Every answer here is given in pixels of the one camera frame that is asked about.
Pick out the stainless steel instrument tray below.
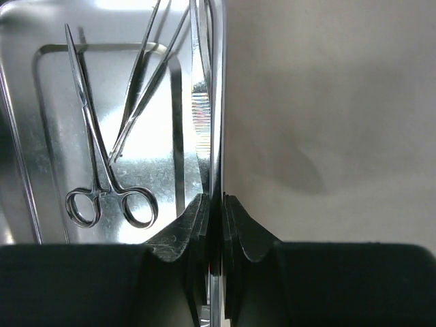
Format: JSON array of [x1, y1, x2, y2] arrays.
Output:
[[1, 1, 225, 326]]

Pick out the beige cloth surgical kit wrap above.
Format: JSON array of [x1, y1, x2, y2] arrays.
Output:
[[224, 1, 435, 249]]

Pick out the steel tweezers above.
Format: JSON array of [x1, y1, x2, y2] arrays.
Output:
[[108, 1, 190, 165]]

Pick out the steel surgical scissors forceps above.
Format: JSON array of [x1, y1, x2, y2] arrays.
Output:
[[64, 23, 159, 229]]

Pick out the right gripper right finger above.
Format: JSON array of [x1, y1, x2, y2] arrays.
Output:
[[222, 196, 435, 326]]

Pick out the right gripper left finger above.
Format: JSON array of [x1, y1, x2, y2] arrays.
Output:
[[1, 194, 210, 326]]

